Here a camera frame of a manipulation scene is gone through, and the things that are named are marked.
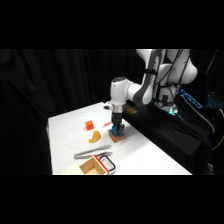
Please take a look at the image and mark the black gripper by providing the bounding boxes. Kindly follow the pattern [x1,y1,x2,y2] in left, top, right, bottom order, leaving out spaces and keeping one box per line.
[110,112,126,132]

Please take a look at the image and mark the blue cube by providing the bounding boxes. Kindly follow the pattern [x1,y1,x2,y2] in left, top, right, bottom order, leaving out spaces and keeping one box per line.
[112,124,125,136]

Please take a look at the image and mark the wooden block with blue centre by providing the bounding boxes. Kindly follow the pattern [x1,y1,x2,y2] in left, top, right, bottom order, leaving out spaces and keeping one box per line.
[108,130,126,144]

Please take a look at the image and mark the orange toy croissant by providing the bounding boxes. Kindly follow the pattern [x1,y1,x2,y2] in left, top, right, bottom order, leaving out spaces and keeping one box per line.
[88,130,102,144]

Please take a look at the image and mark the wooden box with red rim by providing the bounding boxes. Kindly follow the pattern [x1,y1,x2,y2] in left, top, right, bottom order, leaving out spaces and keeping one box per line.
[78,152,118,176]

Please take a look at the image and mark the black cloth over stand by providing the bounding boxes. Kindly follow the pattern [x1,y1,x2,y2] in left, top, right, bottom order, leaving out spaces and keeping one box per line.
[124,102,215,176]

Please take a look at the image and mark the black curtain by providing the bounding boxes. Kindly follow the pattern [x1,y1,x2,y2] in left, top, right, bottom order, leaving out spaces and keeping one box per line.
[0,49,224,176]

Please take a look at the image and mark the blue lit strip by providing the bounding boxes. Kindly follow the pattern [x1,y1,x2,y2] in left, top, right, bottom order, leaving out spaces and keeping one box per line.
[180,88,204,109]

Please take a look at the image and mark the blue lit keyboard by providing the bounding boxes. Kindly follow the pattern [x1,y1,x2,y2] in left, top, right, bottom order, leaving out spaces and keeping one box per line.
[207,94,224,108]

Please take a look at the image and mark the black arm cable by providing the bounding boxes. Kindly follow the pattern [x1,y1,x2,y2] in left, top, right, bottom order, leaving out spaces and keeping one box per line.
[153,49,183,103]

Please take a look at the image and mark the yellow cable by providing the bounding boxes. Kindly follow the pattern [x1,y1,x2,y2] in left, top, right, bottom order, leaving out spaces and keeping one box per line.
[211,109,224,152]

